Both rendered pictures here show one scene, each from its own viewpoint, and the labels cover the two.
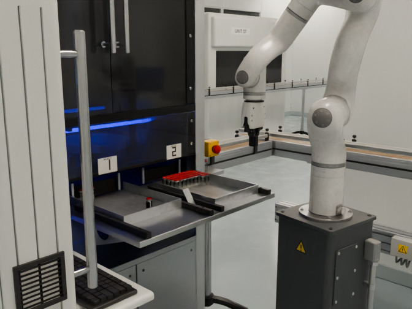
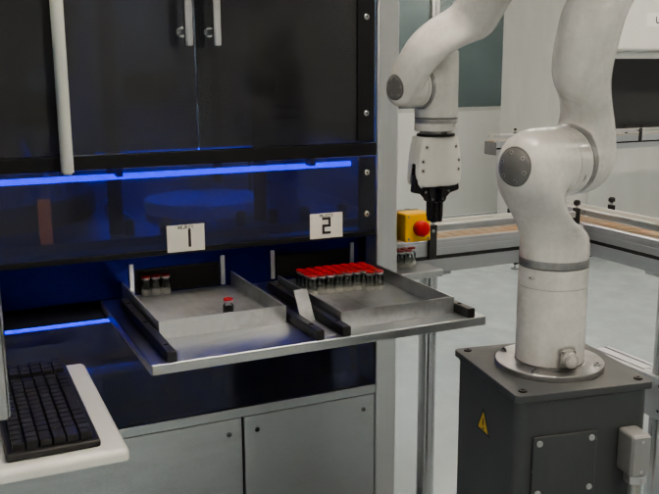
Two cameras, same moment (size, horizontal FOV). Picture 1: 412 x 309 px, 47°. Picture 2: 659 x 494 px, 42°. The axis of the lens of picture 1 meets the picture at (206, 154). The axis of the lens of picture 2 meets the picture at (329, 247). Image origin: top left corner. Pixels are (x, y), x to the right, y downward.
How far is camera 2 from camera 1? 0.64 m
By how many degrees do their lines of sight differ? 22
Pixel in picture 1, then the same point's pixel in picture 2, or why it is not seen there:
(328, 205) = (540, 345)
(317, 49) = not seen: outside the picture
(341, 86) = (578, 105)
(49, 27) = not seen: outside the picture
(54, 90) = not seen: outside the picture
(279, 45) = (466, 25)
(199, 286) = (381, 479)
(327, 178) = (537, 291)
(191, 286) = (363, 475)
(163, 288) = (300, 469)
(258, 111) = (439, 155)
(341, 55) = (565, 41)
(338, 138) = (551, 210)
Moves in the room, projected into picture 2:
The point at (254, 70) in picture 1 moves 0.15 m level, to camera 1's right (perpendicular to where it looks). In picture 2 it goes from (412, 74) to (494, 73)
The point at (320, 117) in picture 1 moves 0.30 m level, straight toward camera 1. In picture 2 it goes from (510, 165) to (417, 185)
